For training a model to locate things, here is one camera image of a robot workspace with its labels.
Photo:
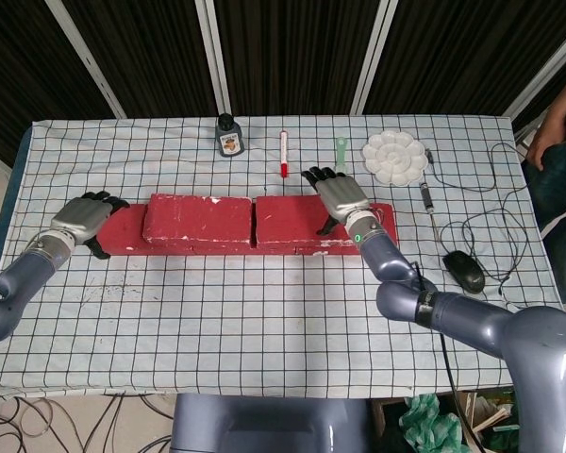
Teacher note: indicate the black pen-shaped tool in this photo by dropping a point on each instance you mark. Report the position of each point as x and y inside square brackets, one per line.
[427, 196]

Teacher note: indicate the green plastic brush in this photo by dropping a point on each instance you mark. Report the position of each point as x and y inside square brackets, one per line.
[341, 153]

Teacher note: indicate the red and white pen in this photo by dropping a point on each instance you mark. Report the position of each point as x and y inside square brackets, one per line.
[284, 160]

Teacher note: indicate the green crumpled cloth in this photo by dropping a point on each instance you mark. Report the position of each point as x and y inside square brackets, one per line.
[424, 420]

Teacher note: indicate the checkered white tablecloth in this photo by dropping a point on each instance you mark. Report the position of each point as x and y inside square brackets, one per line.
[264, 330]

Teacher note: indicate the dark sauce bottle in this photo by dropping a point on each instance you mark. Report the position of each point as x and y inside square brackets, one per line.
[229, 139]

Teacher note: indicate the white flower paint palette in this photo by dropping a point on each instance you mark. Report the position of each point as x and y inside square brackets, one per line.
[394, 158]

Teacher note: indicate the blue-grey robot torso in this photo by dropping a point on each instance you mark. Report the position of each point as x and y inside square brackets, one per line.
[264, 424]

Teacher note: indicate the white partition post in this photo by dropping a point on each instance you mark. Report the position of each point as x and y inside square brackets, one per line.
[214, 56]
[542, 75]
[89, 61]
[372, 56]

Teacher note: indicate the black computer mouse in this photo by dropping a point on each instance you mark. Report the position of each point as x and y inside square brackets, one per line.
[464, 271]

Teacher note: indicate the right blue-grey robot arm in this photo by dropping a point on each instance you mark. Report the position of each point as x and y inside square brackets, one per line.
[523, 340]

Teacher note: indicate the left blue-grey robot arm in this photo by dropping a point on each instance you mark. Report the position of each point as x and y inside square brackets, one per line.
[23, 273]

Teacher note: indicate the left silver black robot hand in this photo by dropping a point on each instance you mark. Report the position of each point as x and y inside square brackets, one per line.
[78, 219]

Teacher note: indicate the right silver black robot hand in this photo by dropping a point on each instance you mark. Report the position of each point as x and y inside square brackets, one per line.
[342, 196]

